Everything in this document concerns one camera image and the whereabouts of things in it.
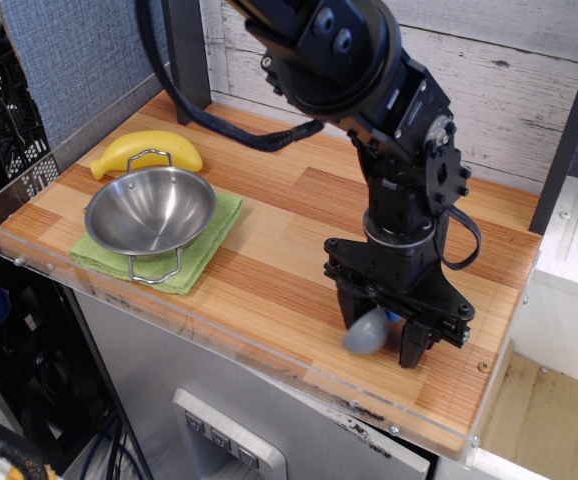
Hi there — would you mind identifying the steel toy dishwasher front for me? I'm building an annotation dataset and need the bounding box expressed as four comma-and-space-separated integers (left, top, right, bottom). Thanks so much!
74, 287, 437, 479

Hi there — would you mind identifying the blue fabric partition panel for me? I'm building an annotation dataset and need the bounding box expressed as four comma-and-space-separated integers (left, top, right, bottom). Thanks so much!
0, 1, 162, 150

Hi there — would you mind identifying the dark right vertical post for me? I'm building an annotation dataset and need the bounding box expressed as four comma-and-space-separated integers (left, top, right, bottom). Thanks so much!
529, 89, 578, 235

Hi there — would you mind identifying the steel bowl with handles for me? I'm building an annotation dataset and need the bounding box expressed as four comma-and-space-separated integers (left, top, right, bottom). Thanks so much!
85, 149, 217, 285

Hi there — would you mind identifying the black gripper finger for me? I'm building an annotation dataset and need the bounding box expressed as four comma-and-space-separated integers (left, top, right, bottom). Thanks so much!
337, 284, 375, 329
399, 321, 442, 369

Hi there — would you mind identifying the green folded cloth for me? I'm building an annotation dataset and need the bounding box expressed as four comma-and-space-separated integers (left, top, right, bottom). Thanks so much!
69, 192, 243, 295

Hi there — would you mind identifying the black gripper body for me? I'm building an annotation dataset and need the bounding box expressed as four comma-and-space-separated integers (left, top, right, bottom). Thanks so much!
324, 219, 476, 348

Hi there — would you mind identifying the blue grey measuring spoon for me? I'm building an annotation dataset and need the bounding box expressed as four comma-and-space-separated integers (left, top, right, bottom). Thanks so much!
342, 307, 403, 355

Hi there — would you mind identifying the black plastic crate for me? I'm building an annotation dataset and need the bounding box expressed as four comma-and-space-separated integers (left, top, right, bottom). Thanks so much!
0, 52, 49, 179

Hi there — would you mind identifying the black braided cable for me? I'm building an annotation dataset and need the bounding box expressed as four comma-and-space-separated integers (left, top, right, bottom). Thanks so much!
135, 0, 323, 154

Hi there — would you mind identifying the yellow plastic banana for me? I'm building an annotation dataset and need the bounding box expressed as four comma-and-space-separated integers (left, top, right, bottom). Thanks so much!
90, 130, 203, 180

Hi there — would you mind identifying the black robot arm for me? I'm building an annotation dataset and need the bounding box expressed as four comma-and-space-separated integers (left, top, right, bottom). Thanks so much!
235, 1, 475, 368

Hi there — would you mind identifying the dark left vertical post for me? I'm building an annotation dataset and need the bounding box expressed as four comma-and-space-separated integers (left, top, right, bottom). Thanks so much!
161, 0, 212, 109

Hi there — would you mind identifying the dark vertical post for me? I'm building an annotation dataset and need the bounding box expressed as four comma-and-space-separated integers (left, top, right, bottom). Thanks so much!
529, 89, 578, 235
161, 0, 212, 109

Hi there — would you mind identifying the white ribbed side unit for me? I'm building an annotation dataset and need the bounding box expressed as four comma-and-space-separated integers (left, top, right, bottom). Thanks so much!
510, 177, 578, 380

